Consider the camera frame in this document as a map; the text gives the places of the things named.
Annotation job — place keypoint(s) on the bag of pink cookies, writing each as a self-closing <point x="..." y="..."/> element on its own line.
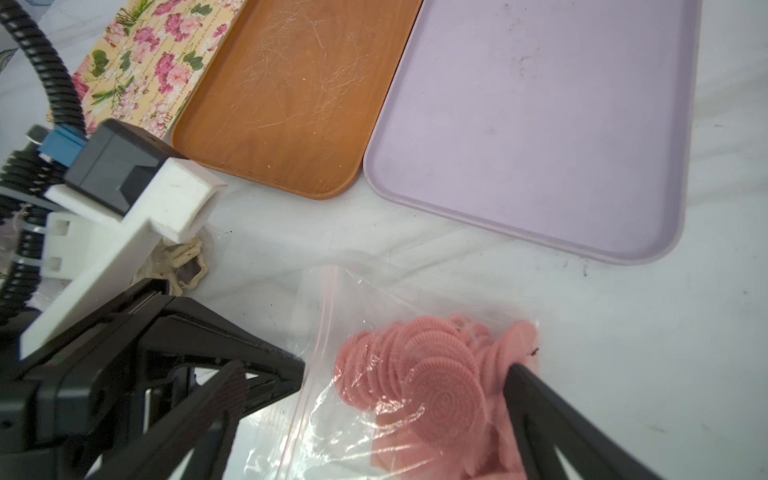
<point x="400" y="381"/>

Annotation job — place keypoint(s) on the brown wooden tray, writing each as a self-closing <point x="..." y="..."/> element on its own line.
<point x="293" y="93"/>

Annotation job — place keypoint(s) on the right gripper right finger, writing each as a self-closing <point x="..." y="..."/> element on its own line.
<point x="547" y="427"/>

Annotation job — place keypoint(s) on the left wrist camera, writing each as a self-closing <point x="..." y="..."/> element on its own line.
<point x="126" y="190"/>

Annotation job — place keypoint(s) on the bag of cream cookies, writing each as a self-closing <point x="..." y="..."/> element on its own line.
<point x="182" y="265"/>

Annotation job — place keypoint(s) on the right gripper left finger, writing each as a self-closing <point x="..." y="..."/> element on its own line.
<point x="202" y="427"/>

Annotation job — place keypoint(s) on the lilac plastic tray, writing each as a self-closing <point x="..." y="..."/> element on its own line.
<point x="563" y="123"/>

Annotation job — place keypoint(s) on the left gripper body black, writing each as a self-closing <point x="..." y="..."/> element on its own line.
<point x="101" y="384"/>

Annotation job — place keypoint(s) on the floral pattern tray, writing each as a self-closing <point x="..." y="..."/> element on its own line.
<point x="149" y="60"/>

